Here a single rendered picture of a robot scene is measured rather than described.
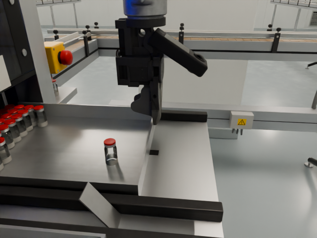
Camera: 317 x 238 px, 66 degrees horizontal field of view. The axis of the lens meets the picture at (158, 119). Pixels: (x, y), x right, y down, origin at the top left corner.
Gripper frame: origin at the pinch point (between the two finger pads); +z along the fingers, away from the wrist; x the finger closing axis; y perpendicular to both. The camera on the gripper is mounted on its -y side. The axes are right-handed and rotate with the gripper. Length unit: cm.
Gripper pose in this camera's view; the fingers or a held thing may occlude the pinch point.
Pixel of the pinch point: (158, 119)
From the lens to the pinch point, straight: 52.1
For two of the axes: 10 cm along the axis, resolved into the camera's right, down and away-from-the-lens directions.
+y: -9.9, -0.4, 0.9
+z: 0.1, 8.8, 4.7
